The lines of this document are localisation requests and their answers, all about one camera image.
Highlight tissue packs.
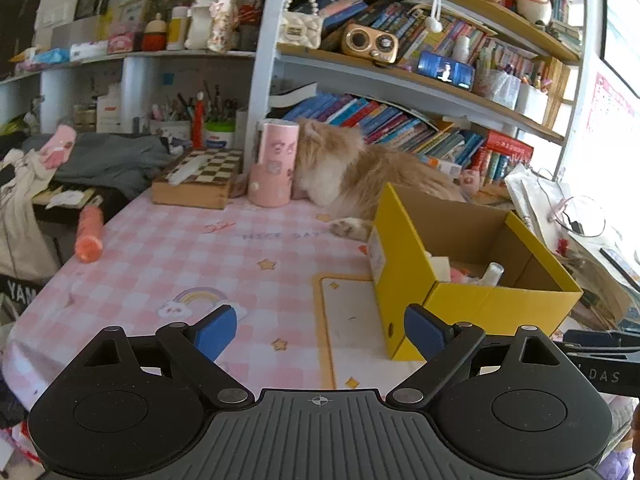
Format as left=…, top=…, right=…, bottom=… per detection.
left=14, top=40, right=109, bottom=65

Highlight clear container with pens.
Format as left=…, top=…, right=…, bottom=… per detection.
left=474, top=67, right=521, bottom=111

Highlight black photo frame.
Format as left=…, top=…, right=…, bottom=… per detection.
left=73, top=0, right=109, bottom=24

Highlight wooden chess box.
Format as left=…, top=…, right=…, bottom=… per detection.
left=151, top=148, right=245, bottom=210

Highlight white shelf unit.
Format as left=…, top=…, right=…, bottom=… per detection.
left=0, top=0, right=602, bottom=187

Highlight orange fluffy cat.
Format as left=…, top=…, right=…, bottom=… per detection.
left=292, top=118, right=469, bottom=242

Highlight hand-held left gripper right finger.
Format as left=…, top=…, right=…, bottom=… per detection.
left=386, top=303, right=572, bottom=409

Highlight white box with red label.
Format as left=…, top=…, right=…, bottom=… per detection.
left=95, top=84, right=124, bottom=134

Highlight white storage container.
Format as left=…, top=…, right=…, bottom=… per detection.
left=514, top=82, right=550, bottom=126

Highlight red tassel figure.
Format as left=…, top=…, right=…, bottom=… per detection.
left=191, top=90, right=206, bottom=150

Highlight white quilted bag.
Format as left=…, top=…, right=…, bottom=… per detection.
left=277, top=0, right=324, bottom=46

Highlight white floral ceramic figure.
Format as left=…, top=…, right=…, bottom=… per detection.
left=184, top=0, right=239, bottom=52

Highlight white pen holder with pens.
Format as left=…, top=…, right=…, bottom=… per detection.
left=149, top=92, right=194, bottom=137

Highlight grey cloth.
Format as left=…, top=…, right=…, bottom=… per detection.
left=22, top=132, right=174, bottom=202

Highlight yellow cardboard box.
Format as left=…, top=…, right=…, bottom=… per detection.
left=367, top=182, right=585, bottom=364

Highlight pile of papers and books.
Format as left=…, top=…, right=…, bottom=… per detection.
left=504, top=162, right=640, bottom=332

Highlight yellow and white bottle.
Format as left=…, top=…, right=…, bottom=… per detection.
left=166, top=5, right=190, bottom=51

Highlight white plastic case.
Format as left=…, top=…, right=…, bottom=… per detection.
left=167, top=153, right=209, bottom=185

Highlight pink checked desktop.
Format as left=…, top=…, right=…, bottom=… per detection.
left=2, top=189, right=442, bottom=414

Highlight black cable with plug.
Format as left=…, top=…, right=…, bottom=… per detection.
left=547, top=194, right=607, bottom=239

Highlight row of colourful books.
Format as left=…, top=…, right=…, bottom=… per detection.
left=282, top=92, right=535, bottom=187

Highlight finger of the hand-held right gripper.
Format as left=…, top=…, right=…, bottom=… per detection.
left=567, top=352, right=640, bottom=399
left=562, top=328, right=640, bottom=350

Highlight blue picture tin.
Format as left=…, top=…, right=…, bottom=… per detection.
left=417, top=50, right=475, bottom=92

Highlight white jar with green lid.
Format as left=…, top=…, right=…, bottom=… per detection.
left=202, top=120, right=236, bottom=150

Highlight orange tube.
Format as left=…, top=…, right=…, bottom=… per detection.
left=74, top=204, right=105, bottom=264

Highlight pink pig figure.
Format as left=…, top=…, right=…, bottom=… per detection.
left=459, top=168, right=481, bottom=196

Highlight white round figure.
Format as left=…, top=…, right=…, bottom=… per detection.
left=516, top=0, right=554, bottom=26

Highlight white printed garment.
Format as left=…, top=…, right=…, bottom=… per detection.
left=0, top=149, right=62, bottom=282

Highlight pink printed canister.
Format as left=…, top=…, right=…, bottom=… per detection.
left=247, top=118, right=301, bottom=209

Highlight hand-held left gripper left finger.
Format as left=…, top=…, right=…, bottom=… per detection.
left=69, top=303, right=255, bottom=409

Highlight red book box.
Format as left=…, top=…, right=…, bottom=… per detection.
left=481, top=129, right=535, bottom=162

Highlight shelf of upright books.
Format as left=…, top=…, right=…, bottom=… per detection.
left=320, top=0, right=502, bottom=69

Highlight red and white bottle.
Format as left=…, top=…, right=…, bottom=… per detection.
left=142, top=12, right=169, bottom=51

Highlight blue label cleaner bottle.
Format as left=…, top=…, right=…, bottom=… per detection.
left=479, top=262, right=504, bottom=287

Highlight pink wall calendar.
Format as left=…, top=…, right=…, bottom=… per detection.
left=592, top=72, right=640, bottom=137

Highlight pink plush slipper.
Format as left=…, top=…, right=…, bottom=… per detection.
left=39, top=124, right=77, bottom=169

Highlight white pom-pom string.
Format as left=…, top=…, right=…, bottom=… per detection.
left=424, top=0, right=447, bottom=34

